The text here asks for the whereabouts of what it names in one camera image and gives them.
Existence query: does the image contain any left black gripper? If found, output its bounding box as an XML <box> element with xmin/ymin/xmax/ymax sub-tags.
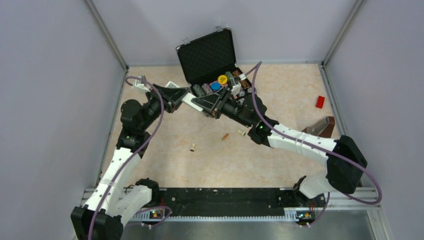
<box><xmin>140</xmin><ymin>83</ymin><xmax>191</xmax><ymax>131</ymax></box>

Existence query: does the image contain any blue poker chip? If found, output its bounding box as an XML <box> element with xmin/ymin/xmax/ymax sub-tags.
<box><xmin>210</xmin><ymin>82</ymin><xmax>221</xmax><ymax>91</ymax></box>

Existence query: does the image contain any yellow poker chip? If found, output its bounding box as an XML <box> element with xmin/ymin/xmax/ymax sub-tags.
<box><xmin>217</xmin><ymin>74</ymin><xmax>228</xmax><ymax>85</ymax></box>

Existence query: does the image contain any red block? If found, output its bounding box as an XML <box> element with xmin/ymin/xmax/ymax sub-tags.
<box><xmin>315</xmin><ymin>95</ymin><xmax>326</xmax><ymax>109</ymax></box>

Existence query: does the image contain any wooden chess pawn right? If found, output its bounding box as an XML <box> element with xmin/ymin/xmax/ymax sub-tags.
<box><xmin>237</xmin><ymin>130</ymin><xmax>247</xmax><ymax>137</ymax></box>

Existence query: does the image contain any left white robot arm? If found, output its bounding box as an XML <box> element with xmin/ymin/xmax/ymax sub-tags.
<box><xmin>70</xmin><ymin>84</ymin><xmax>190</xmax><ymax>240</ymax></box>

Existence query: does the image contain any white remote control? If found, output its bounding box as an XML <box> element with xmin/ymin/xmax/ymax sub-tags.
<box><xmin>165</xmin><ymin>81</ymin><xmax>203</xmax><ymax>112</ymax></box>

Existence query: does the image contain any brown knife holder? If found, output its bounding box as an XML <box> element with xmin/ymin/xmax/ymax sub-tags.
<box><xmin>302</xmin><ymin>116</ymin><xmax>336</xmax><ymax>138</ymax></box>

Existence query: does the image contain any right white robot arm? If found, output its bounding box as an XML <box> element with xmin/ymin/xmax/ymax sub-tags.
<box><xmin>191</xmin><ymin>88</ymin><xmax>367</xmax><ymax>206</ymax></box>

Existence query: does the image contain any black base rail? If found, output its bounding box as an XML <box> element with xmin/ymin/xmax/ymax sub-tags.
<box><xmin>145</xmin><ymin>187</ymin><xmax>327</xmax><ymax>217</ymax></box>

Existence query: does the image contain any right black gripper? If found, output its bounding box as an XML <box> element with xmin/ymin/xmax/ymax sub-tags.
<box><xmin>191</xmin><ymin>86</ymin><xmax>253</xmax><ymax>129</ymax></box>

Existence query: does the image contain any black poker chip case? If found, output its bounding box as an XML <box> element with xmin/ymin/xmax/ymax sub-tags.
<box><xmin>176</xmin><ymin>27</ymin><xmax>253</xmax><ymax>100</ymax></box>

